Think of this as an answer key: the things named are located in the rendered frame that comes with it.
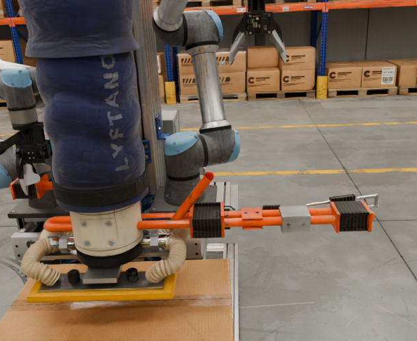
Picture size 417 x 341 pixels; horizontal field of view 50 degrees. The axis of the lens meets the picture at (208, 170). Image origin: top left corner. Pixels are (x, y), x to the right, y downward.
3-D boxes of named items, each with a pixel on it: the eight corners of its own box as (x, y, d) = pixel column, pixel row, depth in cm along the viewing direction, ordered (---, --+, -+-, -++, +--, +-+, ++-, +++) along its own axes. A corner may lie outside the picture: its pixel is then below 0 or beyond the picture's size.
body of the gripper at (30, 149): (44, 165, 130) (36, 125, 125) (15, 166, 130) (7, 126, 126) (53, 157, 137) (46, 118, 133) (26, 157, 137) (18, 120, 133)
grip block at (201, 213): (189, 240, 107) (188, 218, 105) (191, 221, 116) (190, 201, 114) (225, 239, 106) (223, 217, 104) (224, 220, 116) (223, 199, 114)
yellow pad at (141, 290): (26, 303, 102) (22, 285, 101) (42, 278, 112) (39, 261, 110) (173, 300, 101) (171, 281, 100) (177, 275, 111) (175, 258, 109)
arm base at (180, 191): (167, 189, 167) (164, 164, 163) (207, 188, 166) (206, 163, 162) (160, 206, 153) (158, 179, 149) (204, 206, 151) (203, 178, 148)
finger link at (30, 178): (38, 195, 129) (38, 163, 129) (18, 195, 129) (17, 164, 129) (42, 194, 132) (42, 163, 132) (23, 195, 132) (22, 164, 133)
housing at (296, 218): (281, 234, 107) (281, 217, 106) (277, 221, 114) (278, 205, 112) (311, 233, 107) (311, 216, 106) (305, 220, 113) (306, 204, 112)
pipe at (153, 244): (27, 285, 103) (22, 264, 101) (62, 233, 127) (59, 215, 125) (172, 281, 102) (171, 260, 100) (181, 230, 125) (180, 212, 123)
